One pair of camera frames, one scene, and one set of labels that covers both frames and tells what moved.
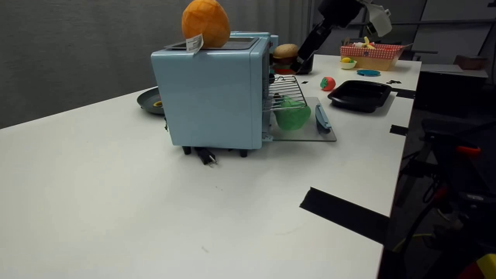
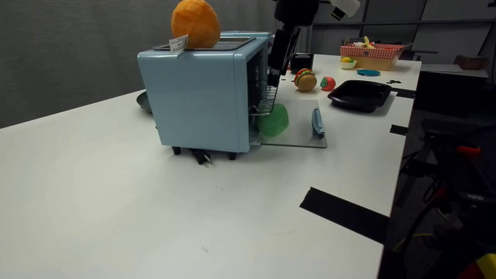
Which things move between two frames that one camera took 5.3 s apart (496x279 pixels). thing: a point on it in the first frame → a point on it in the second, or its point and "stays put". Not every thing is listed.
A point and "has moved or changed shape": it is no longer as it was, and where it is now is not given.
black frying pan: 365,96 stays put
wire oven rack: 286,93 → 262,88
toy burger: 284,57 has moved or changed shape
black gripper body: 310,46 → 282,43
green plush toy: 292,111 → 276,122
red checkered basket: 374,56 stays put
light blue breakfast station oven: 217,97 stays put
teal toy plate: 368,71 stays put
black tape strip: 344,212 stays put
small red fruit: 327,84 stays put
